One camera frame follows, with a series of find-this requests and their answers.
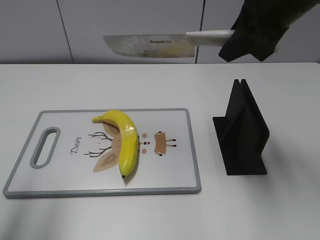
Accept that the white-handled kitchen knife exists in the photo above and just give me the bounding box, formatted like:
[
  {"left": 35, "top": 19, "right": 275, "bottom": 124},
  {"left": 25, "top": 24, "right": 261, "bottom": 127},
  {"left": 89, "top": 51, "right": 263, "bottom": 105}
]
[{"left": 103, "top": 29, "right": 234, "bottom": 58}]

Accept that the black cloth-covered gripper body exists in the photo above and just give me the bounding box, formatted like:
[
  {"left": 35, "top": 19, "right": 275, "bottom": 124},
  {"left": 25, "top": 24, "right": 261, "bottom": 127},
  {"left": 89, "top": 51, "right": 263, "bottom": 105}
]
[{"left": 218, "top": 0, "right": 320, "bottom": 62}]

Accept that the black knife stand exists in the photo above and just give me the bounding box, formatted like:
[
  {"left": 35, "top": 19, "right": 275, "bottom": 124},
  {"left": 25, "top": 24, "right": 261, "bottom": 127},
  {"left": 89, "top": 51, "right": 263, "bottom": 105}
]
[{"left": 212, "top": 79, "right": 270, "bottom": 176}]

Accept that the grey-rimmed deer cutting board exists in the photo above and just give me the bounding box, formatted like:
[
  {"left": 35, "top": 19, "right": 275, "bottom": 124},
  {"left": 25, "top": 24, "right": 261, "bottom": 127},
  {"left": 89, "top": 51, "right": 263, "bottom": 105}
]
[{"left": 3, "top": 108, "right": 201, "bottom": 199}]

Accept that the yellow plastic banana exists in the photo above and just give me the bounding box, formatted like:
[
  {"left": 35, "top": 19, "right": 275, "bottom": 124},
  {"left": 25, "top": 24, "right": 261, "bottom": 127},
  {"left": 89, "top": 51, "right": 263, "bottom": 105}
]
[{"left": 92, "top": 110, "right": 140, "bottom": 179}]

